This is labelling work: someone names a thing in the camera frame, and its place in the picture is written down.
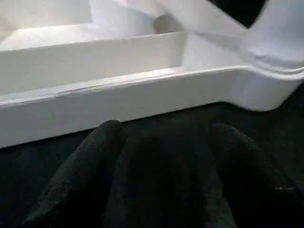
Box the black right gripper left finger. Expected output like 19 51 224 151
21 120 126 228

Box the white plastic table leg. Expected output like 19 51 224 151
244 0 304 74

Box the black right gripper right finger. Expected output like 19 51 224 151
207 123 304 228

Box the black mat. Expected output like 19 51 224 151
0 0 304 228

